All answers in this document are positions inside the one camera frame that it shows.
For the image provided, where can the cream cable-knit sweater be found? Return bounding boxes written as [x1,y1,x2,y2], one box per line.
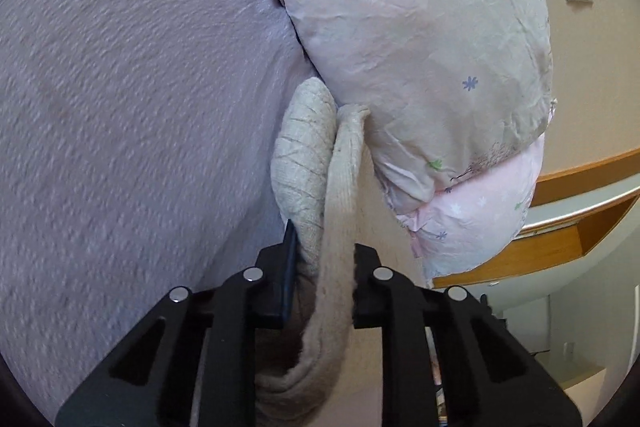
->
[252,76,426,427]

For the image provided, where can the pink floral pillow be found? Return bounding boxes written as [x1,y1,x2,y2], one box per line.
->
[398,136,544,282]

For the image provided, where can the lilac bed sheet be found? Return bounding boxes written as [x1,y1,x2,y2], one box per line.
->
[1,0,314,419]

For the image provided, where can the wooden wall shelf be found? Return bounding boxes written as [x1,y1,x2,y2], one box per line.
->
[434,148,639,289]

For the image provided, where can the white floral pillow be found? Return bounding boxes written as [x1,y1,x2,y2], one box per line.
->
[282,0,552,213]

